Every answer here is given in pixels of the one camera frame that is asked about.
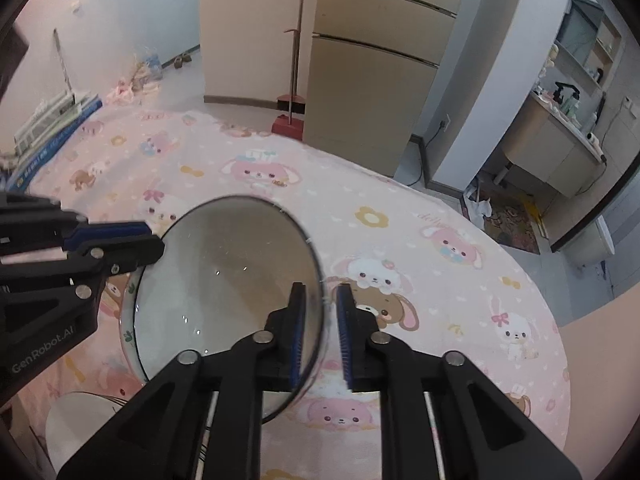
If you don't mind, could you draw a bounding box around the white black-rimmed bowl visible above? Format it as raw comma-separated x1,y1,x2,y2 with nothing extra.
120,195,326,420

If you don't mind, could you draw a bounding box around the blue book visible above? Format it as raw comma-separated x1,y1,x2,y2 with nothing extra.
2,96,103,193

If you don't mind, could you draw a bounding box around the white plate behind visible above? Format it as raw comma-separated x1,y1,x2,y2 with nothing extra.
46,392,127,474

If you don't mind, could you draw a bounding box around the stack of papers and books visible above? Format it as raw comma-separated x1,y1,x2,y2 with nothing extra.
14,90,99,156

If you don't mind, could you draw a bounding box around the pink cartoon tablecloth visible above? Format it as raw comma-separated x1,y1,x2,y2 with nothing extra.
18,106,570,479

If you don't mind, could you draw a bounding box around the patterned floor mat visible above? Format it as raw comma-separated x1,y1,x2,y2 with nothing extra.
470,186,540,255

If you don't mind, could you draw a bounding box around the white trash bin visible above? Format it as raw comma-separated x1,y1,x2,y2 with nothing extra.
561,216,615,268

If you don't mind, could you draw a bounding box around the red broom and dustpan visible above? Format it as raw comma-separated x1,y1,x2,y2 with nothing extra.
271,0,306,141

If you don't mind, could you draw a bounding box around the bathroom vanity cabinet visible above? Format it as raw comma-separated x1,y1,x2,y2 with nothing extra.
500,93,604,198

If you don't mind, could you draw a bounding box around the beige refrigerator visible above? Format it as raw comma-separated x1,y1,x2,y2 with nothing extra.
304,0,461,177

